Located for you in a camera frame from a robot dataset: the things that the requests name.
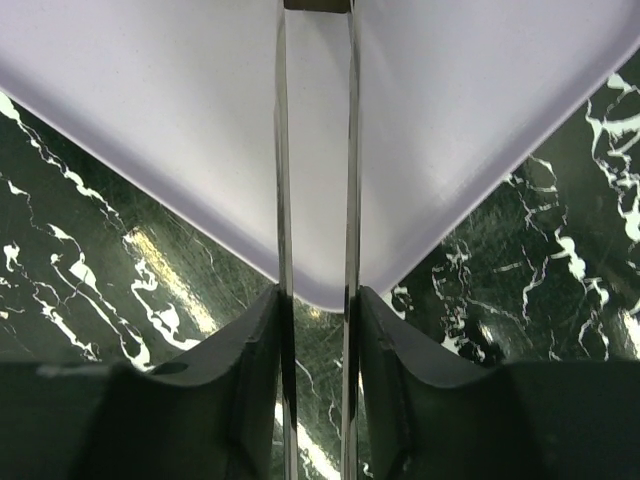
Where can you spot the metal tongs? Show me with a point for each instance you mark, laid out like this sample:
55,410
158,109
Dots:
350,365

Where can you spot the lavender plastic tray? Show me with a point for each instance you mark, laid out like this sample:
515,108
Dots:
178,97

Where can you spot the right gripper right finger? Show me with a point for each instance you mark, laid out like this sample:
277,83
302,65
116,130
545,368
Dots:
435,415

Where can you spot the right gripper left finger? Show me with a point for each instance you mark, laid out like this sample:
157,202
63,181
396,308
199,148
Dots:
206,414

